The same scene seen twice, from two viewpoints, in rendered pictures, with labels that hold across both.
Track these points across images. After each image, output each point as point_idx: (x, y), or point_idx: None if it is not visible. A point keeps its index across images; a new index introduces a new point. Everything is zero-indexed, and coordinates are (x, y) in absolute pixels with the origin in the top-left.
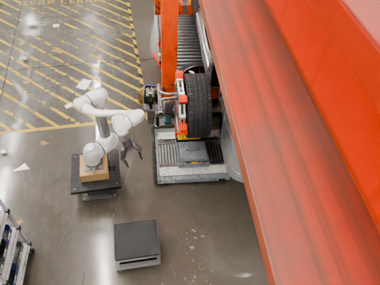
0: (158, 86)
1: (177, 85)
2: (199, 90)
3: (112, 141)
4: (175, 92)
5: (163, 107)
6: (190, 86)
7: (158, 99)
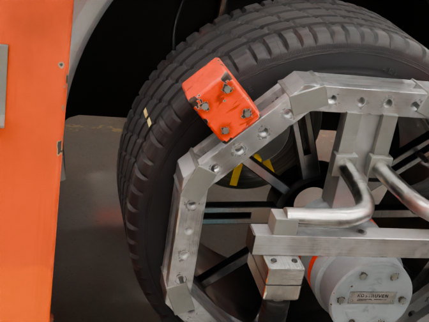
0: (320, 209)
1: (360, 93)
2: (403, 32)
3: None
4: (345, 160)
5: (409, 276)
6: (396, 34)
7: (426, 237)
